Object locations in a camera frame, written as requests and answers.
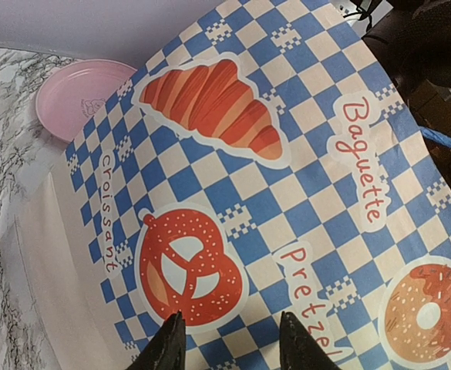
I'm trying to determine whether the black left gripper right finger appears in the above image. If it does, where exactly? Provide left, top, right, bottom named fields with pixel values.
left=279, top=311, right=340, bottom=370

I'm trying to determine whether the pink round plate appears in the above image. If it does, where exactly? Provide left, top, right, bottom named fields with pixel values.
left=35, top=59, right=136, bottom=143

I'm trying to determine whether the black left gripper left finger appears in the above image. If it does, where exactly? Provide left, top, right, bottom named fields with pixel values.
left=130, top=311, right=187, bottom=370

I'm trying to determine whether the checkered paper takeout bag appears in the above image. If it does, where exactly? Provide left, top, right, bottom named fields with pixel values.
left=17, top=1, right=451, bottom=369

